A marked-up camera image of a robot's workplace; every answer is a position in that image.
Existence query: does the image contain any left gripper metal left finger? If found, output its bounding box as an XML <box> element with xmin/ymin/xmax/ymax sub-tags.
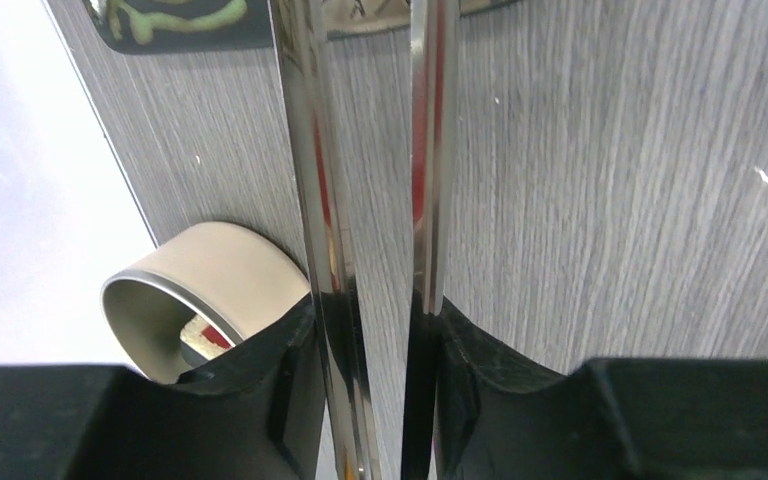
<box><xmin>269</xmin><ymin>1</ymin><xmax>381</xmax><ymax>479</ymax></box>

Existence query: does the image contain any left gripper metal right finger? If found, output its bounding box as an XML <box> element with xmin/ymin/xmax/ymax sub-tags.
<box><xmin>400</xmin><ymin>1</ymin><xmax>461</xmax><ymax>479</ymax></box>

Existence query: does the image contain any white black sushi piece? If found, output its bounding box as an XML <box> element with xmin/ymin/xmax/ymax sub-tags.
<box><xmin>179</xmin><ymin>315</ymin><xmax>233</xmax><ymax>368</ymax></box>

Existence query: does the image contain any black floral square plate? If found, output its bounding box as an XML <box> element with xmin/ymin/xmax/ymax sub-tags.
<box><xmin>82</xmin><ymin>1</ymin><xmax>513</xmax><ymax>55</ymax></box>

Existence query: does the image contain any beige round metal bowl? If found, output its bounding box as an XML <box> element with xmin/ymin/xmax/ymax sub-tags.
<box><xmin>101</xmin><ymin>221</ymin><xmax>310</xmax><ymax>384</ymax></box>

